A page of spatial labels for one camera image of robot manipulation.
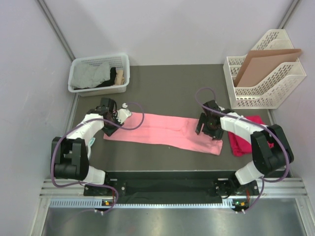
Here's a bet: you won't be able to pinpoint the pink t shirt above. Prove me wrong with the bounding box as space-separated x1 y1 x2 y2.
103 114 223 155

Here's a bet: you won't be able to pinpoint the grey t shirt in basket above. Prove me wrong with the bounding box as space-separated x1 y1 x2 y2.
70 62 110 89

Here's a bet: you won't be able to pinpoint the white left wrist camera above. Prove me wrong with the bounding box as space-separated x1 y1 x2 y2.
116 103 132 124

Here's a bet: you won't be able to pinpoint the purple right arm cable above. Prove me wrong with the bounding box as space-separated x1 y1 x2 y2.
195 88 291 213

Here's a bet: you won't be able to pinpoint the white perforated laundry basket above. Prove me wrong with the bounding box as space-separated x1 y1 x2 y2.
68 53 130 97

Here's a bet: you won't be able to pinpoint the cream file organizer rack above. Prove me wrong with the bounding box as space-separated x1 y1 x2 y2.
223 29 307 110

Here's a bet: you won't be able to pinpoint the grey slotted cable duct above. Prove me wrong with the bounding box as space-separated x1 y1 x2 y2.
49 198 245 209

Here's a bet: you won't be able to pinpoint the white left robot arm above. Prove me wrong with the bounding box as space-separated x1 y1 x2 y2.
51 98 131 195

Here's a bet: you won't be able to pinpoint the beige garment in basket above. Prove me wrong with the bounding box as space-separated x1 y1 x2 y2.
115 69 125 86

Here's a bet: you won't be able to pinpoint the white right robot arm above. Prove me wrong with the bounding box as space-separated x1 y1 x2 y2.
195 100 294 195

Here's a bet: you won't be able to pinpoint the black garment in basket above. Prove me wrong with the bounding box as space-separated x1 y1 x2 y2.
71 67 116 89

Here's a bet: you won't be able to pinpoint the teal cat ear headphones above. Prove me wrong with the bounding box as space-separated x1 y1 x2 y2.
87 138 95 159

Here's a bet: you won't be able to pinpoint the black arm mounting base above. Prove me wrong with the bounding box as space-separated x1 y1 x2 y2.
83 170 261 204

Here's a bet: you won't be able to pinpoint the red folded t shirt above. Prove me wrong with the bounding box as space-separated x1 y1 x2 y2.
228 115 265 157

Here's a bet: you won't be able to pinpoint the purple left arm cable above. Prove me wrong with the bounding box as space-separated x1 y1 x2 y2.
50 102 145 213

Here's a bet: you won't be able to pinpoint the brown cardboard sheet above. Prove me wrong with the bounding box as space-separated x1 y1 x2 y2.
234 49 302 88

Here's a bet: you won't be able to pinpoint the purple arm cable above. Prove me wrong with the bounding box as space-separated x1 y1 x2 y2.
195 88 291 213
50 102 145 213

